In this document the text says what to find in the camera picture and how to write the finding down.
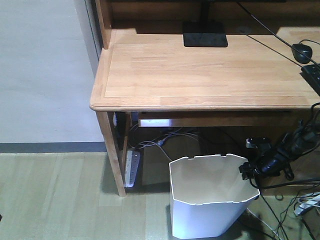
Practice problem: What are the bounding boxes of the white power strip on floor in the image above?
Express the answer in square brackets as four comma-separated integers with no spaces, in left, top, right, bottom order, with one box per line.
[294,192,320,217]

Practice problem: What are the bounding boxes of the light wooden desk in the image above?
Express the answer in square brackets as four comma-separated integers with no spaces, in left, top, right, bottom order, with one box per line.
[90,0,320,197]

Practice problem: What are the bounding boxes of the grey cables under desk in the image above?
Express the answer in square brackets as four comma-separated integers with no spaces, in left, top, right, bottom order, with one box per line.
[128,124,201,162]

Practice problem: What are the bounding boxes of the black keyboard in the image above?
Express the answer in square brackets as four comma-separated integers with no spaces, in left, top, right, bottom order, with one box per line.
[300,64,320,95]

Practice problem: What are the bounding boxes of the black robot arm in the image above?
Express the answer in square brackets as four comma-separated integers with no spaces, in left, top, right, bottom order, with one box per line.
[239,121,320,181]

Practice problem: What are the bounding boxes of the black monitor cable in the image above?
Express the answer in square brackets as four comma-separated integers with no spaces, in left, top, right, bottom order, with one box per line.
[236,1,320,70]

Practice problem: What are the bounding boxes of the black computer mouse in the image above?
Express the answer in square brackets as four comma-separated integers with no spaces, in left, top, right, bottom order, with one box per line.
[291,43,313,64]

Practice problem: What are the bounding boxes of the black monitor stand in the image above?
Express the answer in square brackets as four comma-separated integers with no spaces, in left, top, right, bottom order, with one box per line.
[182,0,228,48]

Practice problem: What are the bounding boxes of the white plastic trash bin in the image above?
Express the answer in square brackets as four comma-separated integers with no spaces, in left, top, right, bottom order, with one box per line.
[169,153,260,240]

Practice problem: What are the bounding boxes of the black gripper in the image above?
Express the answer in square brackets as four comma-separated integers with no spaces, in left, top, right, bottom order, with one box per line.
[238,147,294,181]

